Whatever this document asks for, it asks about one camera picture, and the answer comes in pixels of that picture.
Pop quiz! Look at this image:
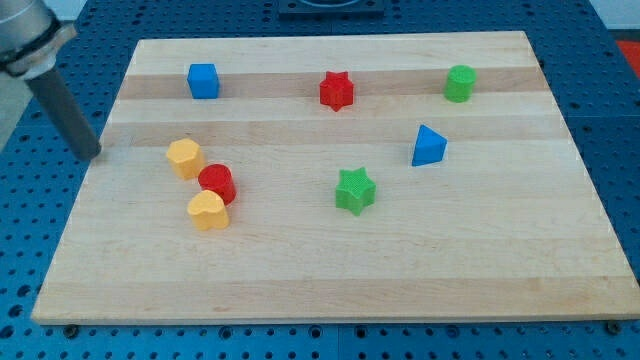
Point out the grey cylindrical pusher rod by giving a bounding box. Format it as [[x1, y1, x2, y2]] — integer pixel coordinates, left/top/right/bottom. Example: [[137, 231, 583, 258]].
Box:
[[25, 68, 101, 161]]

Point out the yellow hexagon block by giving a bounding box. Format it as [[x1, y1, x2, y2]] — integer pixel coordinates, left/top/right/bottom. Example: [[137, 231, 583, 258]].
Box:
[[166, 138, 206, 180]]

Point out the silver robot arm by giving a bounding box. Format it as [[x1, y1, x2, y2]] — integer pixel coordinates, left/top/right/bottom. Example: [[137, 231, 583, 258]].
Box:
[[1, 0, 101, 161]]

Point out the blue cube block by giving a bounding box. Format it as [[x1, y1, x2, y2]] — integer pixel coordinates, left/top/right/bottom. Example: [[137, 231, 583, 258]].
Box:
[[187, 63, 220, 99]]

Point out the red cylinder block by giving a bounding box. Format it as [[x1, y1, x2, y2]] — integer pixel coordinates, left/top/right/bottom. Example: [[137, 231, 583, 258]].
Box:
[[198, 164, 236, 205]]

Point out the yellow heart block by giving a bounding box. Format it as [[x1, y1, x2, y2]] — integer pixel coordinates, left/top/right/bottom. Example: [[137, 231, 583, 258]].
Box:
[[187, 190, 230, 231]]

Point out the red star block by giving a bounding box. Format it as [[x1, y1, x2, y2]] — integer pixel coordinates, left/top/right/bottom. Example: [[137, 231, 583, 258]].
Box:
[[319, 71, 355, 112]]

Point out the green star block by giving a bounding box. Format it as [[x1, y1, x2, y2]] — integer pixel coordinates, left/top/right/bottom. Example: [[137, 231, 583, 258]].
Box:
[[335, 167, 377, 216]]

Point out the wooden board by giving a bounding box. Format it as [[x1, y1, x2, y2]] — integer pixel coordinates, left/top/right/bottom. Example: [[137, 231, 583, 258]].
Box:
[[32, 31, 639, 325]]

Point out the blue triangle block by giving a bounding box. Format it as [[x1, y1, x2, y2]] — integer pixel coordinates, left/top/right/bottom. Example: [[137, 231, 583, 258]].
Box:
[[411, 125, 448, 167]]

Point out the green cylinder block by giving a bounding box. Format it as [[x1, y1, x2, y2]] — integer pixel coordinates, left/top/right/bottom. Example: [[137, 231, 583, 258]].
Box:
[[444, 65, 477, 103]]

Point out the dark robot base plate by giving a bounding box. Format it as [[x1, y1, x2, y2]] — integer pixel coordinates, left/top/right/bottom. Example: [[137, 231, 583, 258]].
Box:
[[278, 0, 386, 19]]

